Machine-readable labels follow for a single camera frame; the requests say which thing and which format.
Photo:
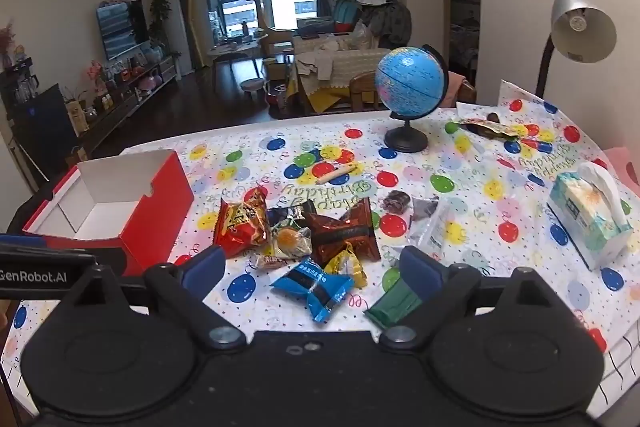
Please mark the silver desk lamp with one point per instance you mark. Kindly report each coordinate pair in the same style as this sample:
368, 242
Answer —
575, 12

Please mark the white tower air conditioner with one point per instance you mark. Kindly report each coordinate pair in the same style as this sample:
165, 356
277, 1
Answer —
176, 27

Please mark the pink cloth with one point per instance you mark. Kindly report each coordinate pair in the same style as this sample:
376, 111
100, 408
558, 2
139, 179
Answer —
622, 164
457, 89

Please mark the red chip bag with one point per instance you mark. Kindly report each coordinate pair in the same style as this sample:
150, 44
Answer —
240, 222

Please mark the yellow snack packet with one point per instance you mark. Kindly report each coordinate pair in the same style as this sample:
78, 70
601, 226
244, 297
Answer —
350, 267

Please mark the beige paper bag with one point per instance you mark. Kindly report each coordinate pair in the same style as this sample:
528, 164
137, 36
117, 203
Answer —
76, 117

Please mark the green packet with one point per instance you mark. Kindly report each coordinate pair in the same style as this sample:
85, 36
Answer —
390, 307

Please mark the small clear candy packet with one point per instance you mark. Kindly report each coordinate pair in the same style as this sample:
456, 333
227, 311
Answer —
270, 263

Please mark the blue desk globe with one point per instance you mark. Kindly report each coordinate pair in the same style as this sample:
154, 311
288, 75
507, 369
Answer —
407, 79

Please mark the balloon print tablecloth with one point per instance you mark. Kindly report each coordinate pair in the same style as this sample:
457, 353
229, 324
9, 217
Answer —
450, 167

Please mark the sofa with yellow cover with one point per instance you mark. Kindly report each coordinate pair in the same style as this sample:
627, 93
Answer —
350, 57

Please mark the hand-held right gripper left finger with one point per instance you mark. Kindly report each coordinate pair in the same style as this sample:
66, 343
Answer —
205, 266

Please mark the pile of clothes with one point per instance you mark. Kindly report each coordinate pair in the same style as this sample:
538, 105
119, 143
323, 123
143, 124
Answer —
390, 22

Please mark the potted plant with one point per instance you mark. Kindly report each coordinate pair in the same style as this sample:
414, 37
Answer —
159, 14

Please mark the yellow wooden chair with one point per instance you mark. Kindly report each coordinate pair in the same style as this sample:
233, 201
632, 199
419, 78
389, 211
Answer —
275, 37

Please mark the round coffee table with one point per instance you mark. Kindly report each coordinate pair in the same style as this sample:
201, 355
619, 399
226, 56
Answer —
232, 49

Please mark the silver plastic packet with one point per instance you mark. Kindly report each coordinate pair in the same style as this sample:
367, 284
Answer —
430, 227

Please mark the open brown wrapper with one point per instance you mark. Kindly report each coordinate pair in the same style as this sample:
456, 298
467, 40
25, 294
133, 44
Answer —
487, 128

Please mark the purple snack packet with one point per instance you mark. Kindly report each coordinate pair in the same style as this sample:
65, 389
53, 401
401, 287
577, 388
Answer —
290, 212

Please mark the sausage stick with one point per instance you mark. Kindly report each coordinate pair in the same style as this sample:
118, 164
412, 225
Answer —
335, 174

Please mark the black cabinet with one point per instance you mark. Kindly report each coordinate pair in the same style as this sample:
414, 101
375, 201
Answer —
40, 122

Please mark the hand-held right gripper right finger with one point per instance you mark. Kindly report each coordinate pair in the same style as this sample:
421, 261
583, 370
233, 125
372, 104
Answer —
421, 269

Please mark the television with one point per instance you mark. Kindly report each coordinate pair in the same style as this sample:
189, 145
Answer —
122, 29

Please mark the tissue box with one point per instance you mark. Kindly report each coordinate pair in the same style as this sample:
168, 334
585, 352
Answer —
575, 217

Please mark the brown cake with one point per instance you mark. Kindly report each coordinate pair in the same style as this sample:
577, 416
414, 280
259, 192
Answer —
395, 201

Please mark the red pot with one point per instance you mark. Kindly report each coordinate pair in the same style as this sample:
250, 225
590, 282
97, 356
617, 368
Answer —
275, 99

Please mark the small round stool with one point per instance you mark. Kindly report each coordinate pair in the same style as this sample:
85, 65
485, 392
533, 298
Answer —
251, 84

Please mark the blue snack packet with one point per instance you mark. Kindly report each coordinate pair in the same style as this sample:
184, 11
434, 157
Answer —
310, 287

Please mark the red cardboard box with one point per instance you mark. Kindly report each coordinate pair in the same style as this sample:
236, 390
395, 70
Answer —
160, 207

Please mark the dark tv cabinet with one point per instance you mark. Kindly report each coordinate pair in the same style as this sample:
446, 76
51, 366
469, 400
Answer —
125, 107

